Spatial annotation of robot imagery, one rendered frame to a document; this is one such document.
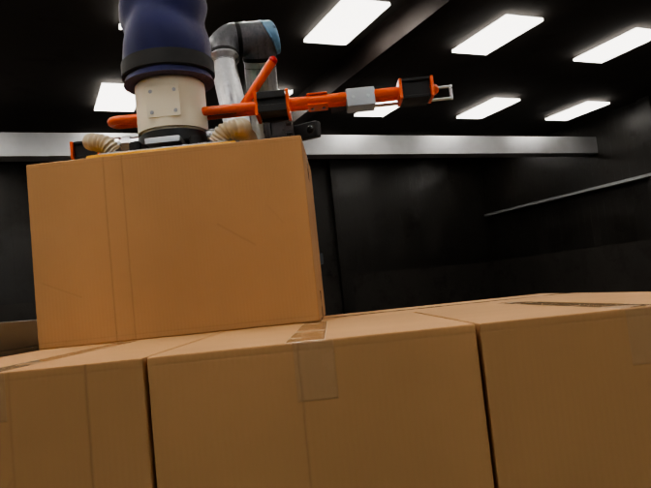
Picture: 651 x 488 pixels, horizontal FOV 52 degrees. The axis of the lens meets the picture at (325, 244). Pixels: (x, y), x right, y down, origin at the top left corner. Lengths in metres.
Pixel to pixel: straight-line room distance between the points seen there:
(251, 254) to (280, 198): 0.13
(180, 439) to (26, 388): 0.19
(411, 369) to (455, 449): 0.11
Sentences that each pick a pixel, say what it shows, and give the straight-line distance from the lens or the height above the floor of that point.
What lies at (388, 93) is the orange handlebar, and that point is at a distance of 1.66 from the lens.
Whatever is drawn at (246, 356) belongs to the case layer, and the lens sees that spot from 0.81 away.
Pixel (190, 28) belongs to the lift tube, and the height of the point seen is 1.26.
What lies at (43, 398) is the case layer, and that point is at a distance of 0.88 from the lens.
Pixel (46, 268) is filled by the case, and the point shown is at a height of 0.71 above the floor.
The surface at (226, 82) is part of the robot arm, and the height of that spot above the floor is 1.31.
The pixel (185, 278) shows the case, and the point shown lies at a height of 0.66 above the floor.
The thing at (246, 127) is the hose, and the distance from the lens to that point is 1.58.
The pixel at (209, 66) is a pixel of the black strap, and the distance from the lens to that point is 1.70.
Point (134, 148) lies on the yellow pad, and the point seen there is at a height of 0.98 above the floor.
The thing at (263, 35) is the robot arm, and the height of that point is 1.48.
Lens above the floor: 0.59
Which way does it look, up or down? 5 degrees up
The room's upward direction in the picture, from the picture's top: 6 degrees counter-clockwise
